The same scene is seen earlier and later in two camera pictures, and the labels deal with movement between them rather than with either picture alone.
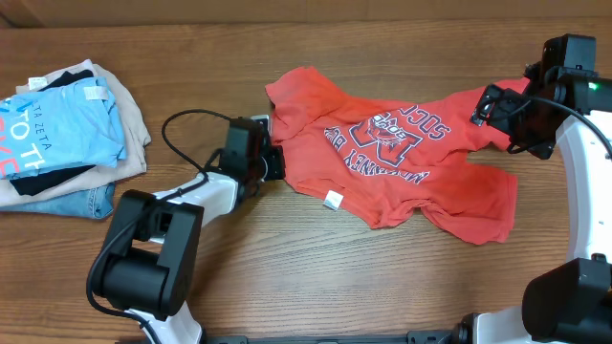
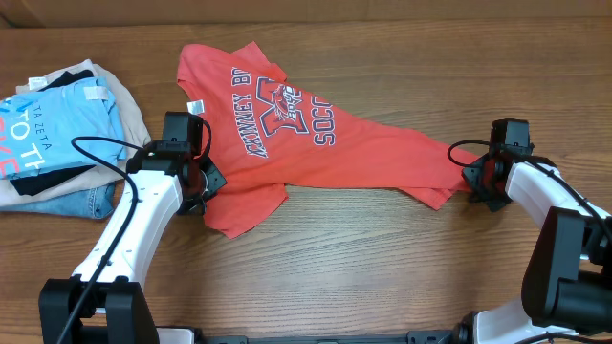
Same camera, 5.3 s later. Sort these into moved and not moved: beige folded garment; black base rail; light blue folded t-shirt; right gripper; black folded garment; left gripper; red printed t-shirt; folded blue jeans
Moved: left gripper; right gripper; red printed t-shirt
Not moved: black base rail; beige folded garment; folded blue jeans; light blue folded t-shirt; black folded garment
